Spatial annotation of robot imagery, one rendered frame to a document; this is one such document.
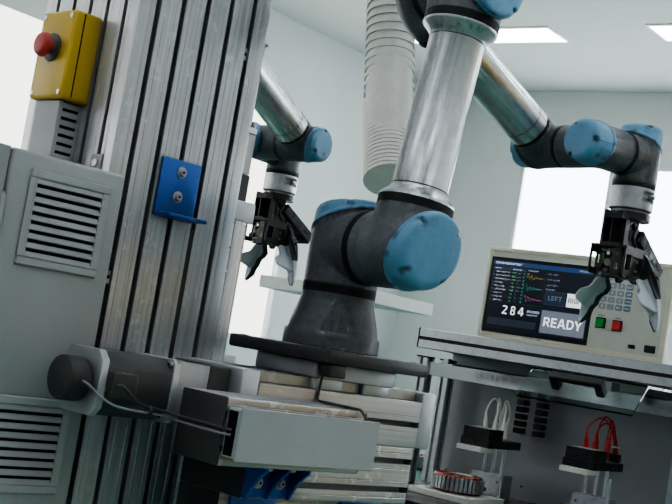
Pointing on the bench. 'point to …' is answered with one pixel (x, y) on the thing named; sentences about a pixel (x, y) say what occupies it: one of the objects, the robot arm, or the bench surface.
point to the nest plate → (454, 495)
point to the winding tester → (632, 340)
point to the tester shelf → (548, 357)
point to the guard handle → (578, 382)
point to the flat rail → (522, 382)
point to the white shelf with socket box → (375, 299)
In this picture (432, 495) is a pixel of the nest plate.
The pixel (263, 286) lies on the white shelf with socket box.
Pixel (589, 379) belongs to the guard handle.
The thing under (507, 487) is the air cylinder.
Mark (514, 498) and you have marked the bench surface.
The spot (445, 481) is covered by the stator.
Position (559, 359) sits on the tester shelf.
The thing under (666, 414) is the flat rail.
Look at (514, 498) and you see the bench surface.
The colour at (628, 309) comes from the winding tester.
